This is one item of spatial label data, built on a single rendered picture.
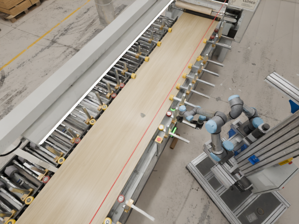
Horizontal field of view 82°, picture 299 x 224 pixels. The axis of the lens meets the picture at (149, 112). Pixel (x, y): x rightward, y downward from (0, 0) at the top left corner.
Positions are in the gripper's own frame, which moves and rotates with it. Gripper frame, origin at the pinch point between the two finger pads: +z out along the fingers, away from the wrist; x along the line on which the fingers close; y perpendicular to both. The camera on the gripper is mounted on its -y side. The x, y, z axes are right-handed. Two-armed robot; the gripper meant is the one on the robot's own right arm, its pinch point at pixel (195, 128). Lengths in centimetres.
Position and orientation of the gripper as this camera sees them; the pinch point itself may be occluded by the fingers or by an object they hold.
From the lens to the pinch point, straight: 252.6
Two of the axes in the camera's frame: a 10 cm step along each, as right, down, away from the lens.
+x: 4.8, -7.5, 4.6
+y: 8.8, 4.0, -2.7
